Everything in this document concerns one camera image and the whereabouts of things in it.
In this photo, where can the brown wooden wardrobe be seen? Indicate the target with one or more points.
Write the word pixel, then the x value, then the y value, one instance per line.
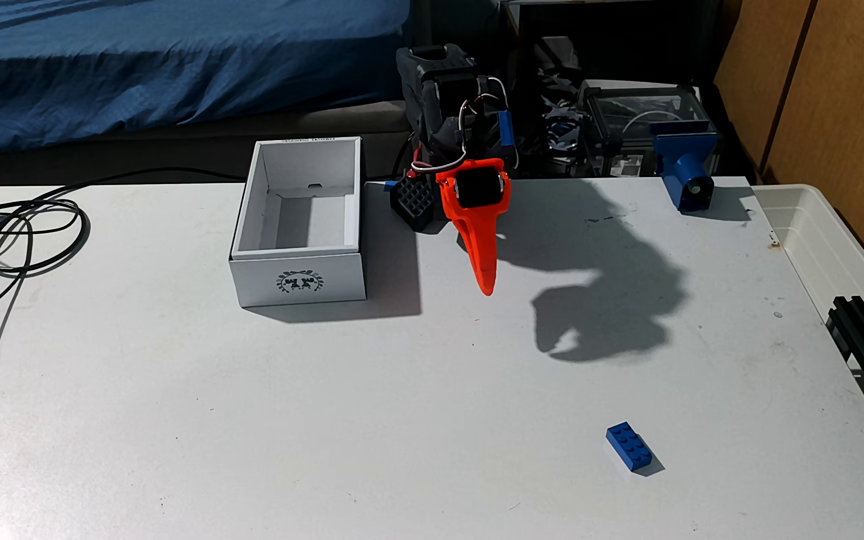
pixel 837 97

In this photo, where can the transparent enclosure black frame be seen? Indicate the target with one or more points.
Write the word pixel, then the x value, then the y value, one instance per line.
pixel 627 112

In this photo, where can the blue toy brick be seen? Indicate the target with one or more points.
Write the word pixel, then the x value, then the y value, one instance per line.
pixel 630 447

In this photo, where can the blue bed sheet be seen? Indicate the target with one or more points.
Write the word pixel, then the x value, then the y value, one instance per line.
pixel 139 67

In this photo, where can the white cardboard box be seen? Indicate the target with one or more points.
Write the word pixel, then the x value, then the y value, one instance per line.
pixel 298 281

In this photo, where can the black gridded clamp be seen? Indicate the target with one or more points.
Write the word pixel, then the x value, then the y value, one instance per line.
pixel 411 201

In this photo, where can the grey bed base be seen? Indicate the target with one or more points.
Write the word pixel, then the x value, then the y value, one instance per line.
pixel 252 142

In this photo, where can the blue printed mount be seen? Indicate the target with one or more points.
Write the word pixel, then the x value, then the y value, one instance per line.
pixel 683 169

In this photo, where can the white plastic bin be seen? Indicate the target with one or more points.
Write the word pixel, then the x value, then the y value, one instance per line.
pixel 814 232

